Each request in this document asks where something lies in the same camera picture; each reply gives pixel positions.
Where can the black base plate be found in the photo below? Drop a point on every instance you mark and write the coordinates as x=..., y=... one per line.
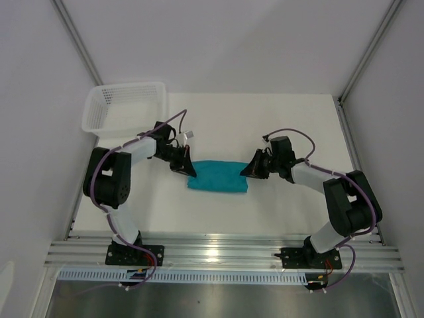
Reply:
x=123, y=255
x=305, y=258

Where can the right aluminium side rail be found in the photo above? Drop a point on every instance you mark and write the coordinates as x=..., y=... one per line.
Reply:
x=348, y=136

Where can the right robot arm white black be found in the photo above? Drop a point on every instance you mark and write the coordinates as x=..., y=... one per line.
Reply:
x=351, y=204

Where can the right aluminium frame post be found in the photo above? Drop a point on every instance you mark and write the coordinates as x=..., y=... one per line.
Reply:
x=375, y=41

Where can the left aluminium side rail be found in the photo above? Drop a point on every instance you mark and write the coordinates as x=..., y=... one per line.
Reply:
x=72, y=218

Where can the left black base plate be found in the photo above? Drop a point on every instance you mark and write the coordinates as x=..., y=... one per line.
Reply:
x=123, y=255

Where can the teal t shirt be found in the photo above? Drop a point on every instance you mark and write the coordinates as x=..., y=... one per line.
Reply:
x=218, y=176

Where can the aluminium side rail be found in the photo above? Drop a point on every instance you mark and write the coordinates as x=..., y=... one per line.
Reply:
x=348, y=136
x=72, y=218

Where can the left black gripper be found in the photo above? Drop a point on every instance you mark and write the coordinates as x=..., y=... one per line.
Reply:
x=183, y=164

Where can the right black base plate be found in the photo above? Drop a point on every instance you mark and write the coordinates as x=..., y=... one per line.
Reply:
x=305, y=258

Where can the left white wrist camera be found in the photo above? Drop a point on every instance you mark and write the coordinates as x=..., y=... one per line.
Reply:
x=184, y=136

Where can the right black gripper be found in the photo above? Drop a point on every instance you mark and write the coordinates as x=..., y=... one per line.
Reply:
x=254, y=169

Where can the aluminium frame post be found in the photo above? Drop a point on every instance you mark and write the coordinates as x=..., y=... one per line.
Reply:
x=375, y=41
x=76, y=39

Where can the left aluminium frame post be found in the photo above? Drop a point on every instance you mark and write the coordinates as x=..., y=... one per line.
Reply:
x=76, y=39

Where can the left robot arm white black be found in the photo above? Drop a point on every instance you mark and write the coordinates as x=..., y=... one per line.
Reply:
x=108, y=176

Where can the white perforated plastic basket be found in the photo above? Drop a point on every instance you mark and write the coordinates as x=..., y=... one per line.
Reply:
x=119, y=110

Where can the white slotted cable duct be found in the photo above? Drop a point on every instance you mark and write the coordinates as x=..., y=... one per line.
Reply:
x=184, y=276

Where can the aluminium mounting rail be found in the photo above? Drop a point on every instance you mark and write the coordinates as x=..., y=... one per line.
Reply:
x=217, y=251

